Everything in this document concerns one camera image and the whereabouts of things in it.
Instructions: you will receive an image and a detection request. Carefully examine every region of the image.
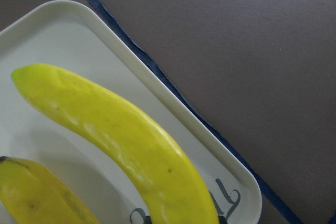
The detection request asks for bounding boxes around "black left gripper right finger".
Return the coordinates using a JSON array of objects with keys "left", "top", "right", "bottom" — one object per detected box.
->
[{"left": 218, "top": 216, "right": 226, "bottom": 224}]

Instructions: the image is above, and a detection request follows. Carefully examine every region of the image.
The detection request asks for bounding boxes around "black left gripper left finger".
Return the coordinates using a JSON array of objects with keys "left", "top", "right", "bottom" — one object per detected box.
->
[{"left": 143, "top": 216, "right": 152, "bottom": 224}]

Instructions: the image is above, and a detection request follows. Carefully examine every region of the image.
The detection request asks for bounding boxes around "yellow banana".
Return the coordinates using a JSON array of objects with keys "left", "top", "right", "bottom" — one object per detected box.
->
[
  {"left": 1, "top": 156, "right": 98, "bottom": 223},
  {"left": 11, "top": 63, "right": 219, "bottom": 223}
]

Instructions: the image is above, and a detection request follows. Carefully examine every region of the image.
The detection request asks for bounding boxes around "white bear tray plate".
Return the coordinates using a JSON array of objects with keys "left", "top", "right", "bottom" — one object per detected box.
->
[{"left": 1, "top": 1, "right": 262, "bottom": 223}]

